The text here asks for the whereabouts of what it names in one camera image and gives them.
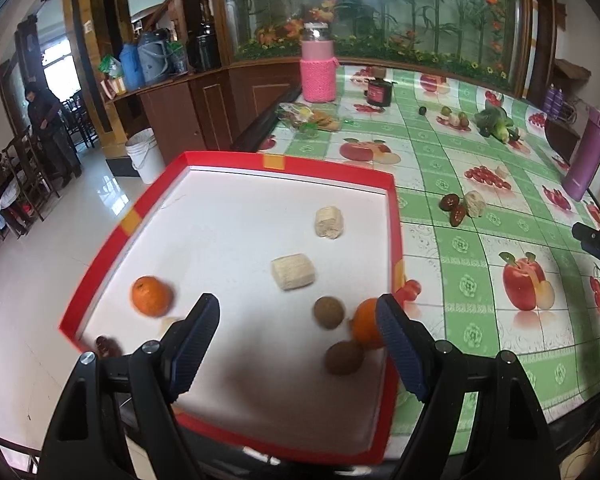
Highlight green bok choy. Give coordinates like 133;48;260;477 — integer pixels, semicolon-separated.
475;100;518;138

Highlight blue plastic jug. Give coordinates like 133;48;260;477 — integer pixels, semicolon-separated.
119;42;146;92

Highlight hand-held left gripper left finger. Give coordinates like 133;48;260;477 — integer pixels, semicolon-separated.
39;293;221;480

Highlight small orange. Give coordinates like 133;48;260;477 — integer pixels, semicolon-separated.
350;298;386;351

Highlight dark bottle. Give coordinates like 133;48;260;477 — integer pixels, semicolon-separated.
195;22;222;73

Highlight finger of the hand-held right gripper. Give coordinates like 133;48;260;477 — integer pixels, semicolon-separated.
571;222;600;276

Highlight painted glass partition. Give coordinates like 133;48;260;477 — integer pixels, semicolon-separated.
220;0;531;96

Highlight wooden cabinet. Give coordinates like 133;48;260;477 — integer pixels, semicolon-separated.
102;67;301;166

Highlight wooden wall shelf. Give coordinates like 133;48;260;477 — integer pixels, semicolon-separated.
552;57;591;83

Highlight dark jar with brown lid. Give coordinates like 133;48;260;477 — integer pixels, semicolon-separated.
352;66;398;108

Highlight cracker packet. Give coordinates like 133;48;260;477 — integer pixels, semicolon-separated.
277;102;341;133

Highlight purple thermos bottle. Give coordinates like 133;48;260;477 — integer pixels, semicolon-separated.
561;106;600;202

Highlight red tray with white bottom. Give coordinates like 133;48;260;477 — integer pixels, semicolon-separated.
60;151;406;466

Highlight white plastic bucket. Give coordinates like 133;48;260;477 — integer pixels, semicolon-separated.
125;128;167;184

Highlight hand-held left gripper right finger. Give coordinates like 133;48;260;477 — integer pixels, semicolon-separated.
375;294;561;480

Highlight grey thermos kettle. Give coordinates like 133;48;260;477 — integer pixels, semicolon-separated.
137;30;172;86

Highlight dark wrinkled date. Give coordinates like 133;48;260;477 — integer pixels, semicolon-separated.
95;335;123;359

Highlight wooden chair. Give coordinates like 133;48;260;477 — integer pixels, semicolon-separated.
0;125;61;226

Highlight green packet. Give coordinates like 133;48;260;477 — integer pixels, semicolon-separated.
98;55;126;96

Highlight pink bottle with knitted sleeve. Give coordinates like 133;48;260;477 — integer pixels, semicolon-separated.
300;22;340;102

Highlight large orange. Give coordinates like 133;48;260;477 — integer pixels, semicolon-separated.
131;276;175;318

